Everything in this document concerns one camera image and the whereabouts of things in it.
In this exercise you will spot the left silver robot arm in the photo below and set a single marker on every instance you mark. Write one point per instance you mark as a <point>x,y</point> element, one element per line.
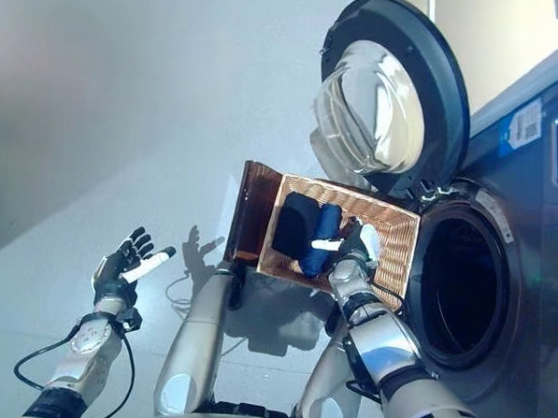
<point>84,348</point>

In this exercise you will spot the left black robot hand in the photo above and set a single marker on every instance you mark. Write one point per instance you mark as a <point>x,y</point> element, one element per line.
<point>114,270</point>

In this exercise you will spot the grey front-load washing machine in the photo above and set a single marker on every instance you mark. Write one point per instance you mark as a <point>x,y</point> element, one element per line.
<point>538,255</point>

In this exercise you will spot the right silver robot leg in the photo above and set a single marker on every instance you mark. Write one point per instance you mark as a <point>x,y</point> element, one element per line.
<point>319,379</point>

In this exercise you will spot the glossy brown wooden stool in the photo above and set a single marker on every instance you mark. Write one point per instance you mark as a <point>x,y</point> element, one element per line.
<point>251,212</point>

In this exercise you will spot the round glass washing machine door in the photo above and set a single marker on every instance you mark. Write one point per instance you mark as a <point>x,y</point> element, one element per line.
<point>444,86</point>

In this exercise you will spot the blue white energy label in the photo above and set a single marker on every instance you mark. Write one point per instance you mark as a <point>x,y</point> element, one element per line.
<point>522,123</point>

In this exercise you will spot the black folded garment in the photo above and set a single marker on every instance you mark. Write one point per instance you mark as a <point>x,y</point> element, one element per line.
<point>297,224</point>

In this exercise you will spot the silver robot leg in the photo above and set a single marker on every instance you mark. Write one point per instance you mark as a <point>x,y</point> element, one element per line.
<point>198,326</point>
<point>319,379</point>

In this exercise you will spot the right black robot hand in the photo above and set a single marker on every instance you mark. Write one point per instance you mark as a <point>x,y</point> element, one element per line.
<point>359,243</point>

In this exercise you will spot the blue garment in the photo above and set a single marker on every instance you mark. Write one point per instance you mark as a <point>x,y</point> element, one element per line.
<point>327,225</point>

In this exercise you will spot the white counter cabinet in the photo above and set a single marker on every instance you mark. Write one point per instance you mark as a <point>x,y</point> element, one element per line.
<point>503,38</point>

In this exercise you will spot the left silver robot leg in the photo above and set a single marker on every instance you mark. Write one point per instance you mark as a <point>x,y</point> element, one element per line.
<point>198,326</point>

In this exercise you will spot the rectangular wicker laundry basket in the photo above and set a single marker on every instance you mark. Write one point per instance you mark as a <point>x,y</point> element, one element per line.
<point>395,224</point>

